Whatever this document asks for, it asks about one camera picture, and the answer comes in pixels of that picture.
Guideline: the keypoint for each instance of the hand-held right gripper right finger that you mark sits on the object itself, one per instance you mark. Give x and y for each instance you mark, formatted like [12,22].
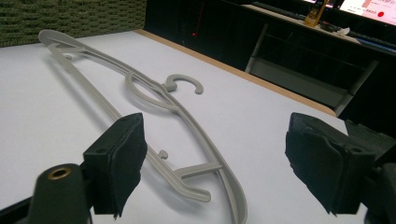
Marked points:
[327,161]

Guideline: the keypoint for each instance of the grey plastic clothes hanger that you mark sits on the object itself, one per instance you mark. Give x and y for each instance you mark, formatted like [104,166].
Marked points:
[186,115]

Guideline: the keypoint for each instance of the grey metal rack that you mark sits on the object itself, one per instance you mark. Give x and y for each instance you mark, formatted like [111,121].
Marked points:
[311,77]

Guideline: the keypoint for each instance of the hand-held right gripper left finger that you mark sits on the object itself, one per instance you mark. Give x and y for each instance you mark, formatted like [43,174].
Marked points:
[116,161]

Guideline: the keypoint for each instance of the black keyboard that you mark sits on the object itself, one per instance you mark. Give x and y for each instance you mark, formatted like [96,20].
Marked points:
[280,9]

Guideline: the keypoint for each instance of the monitor screen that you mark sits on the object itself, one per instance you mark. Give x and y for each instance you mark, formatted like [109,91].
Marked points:
[367,7]

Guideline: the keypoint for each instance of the yellow stand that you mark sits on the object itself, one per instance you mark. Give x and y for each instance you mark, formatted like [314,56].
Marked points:
[315,14]

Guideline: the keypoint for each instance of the green woven curtain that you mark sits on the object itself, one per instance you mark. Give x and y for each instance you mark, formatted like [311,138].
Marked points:
[68,18]

